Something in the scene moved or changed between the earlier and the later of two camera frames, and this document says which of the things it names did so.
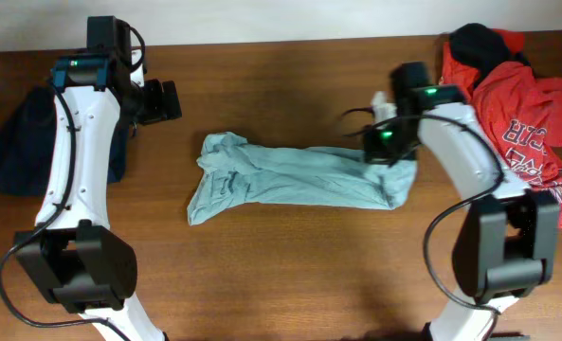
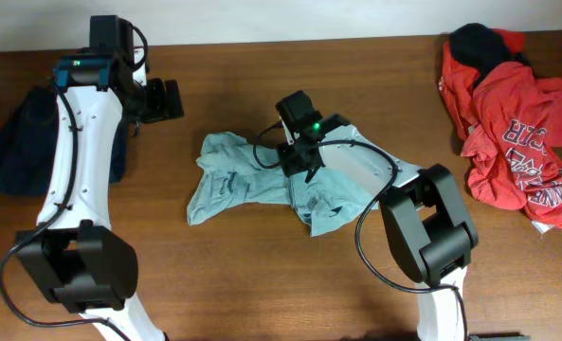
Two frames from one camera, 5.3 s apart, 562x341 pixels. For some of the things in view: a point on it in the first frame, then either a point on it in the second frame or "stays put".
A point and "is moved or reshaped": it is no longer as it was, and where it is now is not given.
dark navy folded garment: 20,154 stays put
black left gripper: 160,110 stays put
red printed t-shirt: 531,119 stays put
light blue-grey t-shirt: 236,173 is moved or reshaped
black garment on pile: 478,45 stays put
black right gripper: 373,151 -> 289,165
